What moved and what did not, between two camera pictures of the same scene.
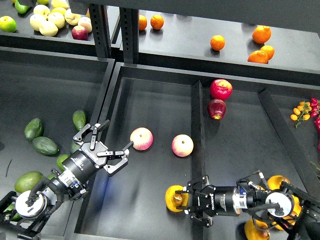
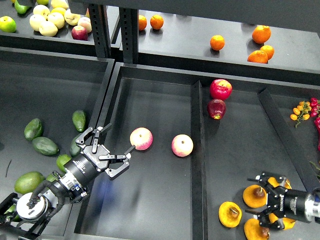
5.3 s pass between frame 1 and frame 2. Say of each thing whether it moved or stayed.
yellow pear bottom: stayed
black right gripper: moved
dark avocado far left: stayed
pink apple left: stayed
